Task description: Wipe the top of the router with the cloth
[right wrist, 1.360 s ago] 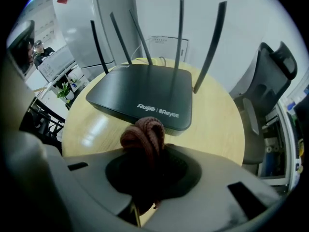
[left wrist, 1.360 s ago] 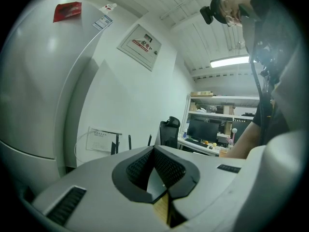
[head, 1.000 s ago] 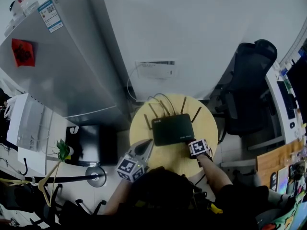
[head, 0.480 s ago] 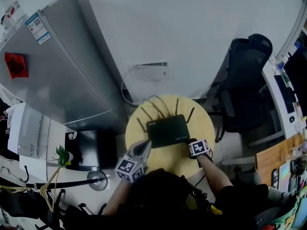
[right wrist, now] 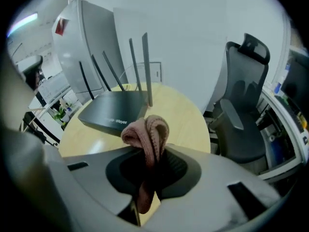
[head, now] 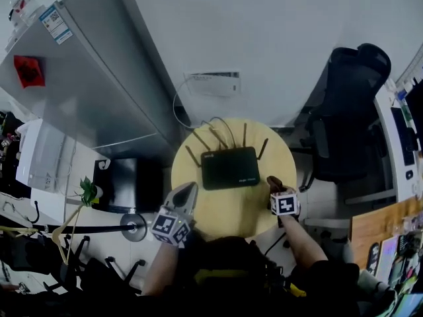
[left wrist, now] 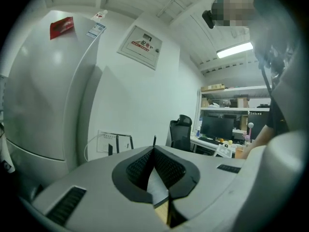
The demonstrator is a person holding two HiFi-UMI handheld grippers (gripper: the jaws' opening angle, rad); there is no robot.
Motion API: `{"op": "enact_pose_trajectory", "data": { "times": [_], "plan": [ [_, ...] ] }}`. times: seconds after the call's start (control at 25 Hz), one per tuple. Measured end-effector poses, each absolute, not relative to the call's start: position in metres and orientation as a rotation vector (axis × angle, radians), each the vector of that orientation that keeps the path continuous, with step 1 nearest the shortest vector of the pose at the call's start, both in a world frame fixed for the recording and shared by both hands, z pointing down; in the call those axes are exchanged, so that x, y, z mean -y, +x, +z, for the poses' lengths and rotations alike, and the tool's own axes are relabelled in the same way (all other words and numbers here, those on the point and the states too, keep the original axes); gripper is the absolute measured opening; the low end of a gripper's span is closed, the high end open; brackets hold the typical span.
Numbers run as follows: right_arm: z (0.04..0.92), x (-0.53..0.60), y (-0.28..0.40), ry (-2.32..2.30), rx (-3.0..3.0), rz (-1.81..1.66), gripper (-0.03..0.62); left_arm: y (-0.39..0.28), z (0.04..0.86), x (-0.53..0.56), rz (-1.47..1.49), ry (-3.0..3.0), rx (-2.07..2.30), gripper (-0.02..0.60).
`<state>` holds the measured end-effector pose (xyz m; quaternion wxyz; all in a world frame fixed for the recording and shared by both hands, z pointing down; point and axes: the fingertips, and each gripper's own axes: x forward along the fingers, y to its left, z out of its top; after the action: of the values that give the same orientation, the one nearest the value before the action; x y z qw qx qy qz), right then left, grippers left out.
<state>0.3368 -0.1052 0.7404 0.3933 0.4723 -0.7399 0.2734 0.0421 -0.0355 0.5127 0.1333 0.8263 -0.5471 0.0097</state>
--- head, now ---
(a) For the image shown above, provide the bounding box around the orange wooden desk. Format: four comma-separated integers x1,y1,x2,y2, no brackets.
350,196,423,270

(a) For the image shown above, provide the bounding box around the red paper decoration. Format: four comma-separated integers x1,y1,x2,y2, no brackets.
13,55,46,88

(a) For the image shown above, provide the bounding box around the silver refrigerator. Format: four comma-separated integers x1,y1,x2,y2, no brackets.
0,0,186,160

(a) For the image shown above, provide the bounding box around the black coat rack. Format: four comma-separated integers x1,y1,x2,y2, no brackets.
0,199,148,242

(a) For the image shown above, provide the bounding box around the green potted plant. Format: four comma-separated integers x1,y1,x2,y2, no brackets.
74,176,104,207

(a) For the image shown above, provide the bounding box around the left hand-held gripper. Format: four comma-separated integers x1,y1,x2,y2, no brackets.
150,181,199,248

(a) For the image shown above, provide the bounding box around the round wooden side table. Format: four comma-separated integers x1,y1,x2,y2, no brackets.
171,117,297,239

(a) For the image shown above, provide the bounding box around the black keyboard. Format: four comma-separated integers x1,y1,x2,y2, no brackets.
390,106,418,166

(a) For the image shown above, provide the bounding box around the white blue label sticker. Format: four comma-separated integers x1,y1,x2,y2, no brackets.
38,5,73,45

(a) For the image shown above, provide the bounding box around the black cable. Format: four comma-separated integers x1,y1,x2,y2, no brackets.
201,116,237,148

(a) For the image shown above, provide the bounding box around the white desk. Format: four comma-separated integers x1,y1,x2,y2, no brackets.
373,77,423,203

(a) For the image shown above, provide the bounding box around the black office chair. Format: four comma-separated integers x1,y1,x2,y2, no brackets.
79,236,146,297
299,43,393,191

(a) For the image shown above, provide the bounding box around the black router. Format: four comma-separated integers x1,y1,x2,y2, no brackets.
184,122,269,191

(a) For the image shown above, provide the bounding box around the person's left forearm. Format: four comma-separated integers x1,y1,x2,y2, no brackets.
143,241,181,295

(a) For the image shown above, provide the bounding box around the person's black shirt torso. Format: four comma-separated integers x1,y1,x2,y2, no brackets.
82,236,361,317

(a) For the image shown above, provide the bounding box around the person's right forearm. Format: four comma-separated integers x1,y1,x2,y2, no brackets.
280,215,328,267

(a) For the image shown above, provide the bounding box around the white cabinet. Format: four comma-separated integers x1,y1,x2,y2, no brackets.
15,119,112,216

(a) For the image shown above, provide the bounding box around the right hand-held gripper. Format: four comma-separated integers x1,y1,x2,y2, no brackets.
270,186,301,217

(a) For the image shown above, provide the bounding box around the white cable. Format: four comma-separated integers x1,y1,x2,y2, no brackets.
172,77,196,130

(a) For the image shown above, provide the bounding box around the black monitor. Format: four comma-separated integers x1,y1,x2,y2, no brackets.
404,81,423,138

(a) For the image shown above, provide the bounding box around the brown cloth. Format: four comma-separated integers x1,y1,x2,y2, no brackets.
266,176,287,194

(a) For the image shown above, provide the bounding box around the rainbow coloured notebook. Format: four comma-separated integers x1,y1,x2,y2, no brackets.
376,236,399,283

